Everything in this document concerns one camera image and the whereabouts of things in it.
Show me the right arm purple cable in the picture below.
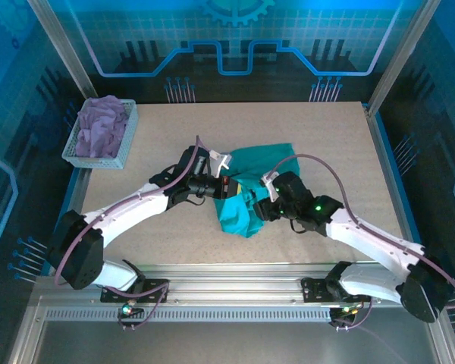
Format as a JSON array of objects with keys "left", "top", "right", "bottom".
[{"left": 265, "top": 153, "right": 455, "bottom": 331}]

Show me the grey metal base panel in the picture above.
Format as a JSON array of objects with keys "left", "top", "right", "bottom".
[{"left": 5, "top": 295, "right": 455, "bottom": 364}]

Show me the left aluminium frame post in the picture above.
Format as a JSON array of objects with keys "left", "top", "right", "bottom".
[{"left": 26, "top": 0, "right": 109, "bottom": 117}]

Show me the slotted grey cable duct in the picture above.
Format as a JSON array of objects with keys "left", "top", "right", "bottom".
[{"left": 44, "top": 307, "right": 334, "bottom": 324}]

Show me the right aluminium table side rail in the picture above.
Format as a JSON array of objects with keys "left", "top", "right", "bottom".
[{"left": 363, "top": 102, "right": 422, "bottom": 275}]

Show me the small LED circuit board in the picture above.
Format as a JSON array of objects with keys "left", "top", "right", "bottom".
[
  {"left": 117, "top": 301, "right": 146, "bottom": 324},
  {"left": 328, "top": 305, "right": 360, "bottom": 328}
]

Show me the aluminium table side rail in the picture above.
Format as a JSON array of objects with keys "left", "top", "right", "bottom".
[
  {"left": 55, "top": 166, "right": 94, "bottom": 275},
  {"left": 363, "top": 102, "right": 422, "bottom": 275}
]

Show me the right aluminium frame post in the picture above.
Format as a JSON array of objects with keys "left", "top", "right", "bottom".
[{"left": 366, "top": 0, "right": 441, "bottom": 115}]

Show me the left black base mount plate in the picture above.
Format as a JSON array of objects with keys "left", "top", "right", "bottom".
[{"left": 100, "top": 278, "right": 171, "bottom": 304}]

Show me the aluminium frame post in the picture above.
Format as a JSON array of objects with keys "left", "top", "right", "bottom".
[
  {"left": 366, "top": 0, "right": 441, "bottom": 115},
  {"left": 26, "top": 0, "right": 109, "bottom": 117}
]

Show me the light blue plastic basket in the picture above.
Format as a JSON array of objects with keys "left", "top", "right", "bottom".
[{"left": 61, "top": 99, "right": 140, "bottom": 170}]

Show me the long aluminium base rail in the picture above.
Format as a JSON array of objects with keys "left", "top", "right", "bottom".
[{"left": 33, "top": 262, "right": 441, "bottom": 306}]

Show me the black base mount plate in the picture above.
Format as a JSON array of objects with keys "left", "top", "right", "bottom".
[
  {"left": 300, "top": 276, "right": 372, "bottom": 304},
  {"left": 100, "top": 278, "right": 171, "bottom": 304}
]

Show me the blue table edge trim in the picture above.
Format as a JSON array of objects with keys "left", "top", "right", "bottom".
[
  {"left": 41, "top": 166, "right": 85, "bottom": 276},
  {"left": 374, "top": 111, "right": 434, "bottom": 277}
]

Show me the right blue table edge trim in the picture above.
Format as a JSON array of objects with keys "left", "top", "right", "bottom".
[{"left": 374, "top": 111, "right": 434, "bottom": 277}]

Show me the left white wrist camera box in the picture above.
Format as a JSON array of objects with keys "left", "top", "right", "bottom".
[{"left": 209, "top": 150, "right": 233, "bottom": 172}]

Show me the left blue table edge trim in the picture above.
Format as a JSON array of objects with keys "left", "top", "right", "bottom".
[{"left": 41, "top": 166, "right": 85, "bottom": 276}]

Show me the teal printed t-shirt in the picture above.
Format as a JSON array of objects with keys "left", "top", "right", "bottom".
[{"left": 212, "top": 143, "right": 301, "bottom": 239}]

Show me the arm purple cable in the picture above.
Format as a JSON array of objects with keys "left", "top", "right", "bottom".
[
  {"left": 54, "top": 134, "right": 171, "bottom": 331},
  {"left": 265, "top": 153, "right": 455, "bottom": 331}
]

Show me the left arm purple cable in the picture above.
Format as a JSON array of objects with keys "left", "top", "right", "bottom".
[{"left": 54, "top": 134, "right": 171, "bottom": 331}]

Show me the crumpled purple t-shirt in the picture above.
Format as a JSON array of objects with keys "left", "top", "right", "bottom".
[{"left": 74, "top": 95, "right": 130, "bottom": 159}]

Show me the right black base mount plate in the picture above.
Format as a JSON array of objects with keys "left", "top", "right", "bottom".
[{"left": 300, "top": 276, "right": 372, "bottom": 304}]

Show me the left aluminium table side rail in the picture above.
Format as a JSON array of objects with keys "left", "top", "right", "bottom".
[{"left": 55, "top": 166, "right": 94, "bottom": 275}]

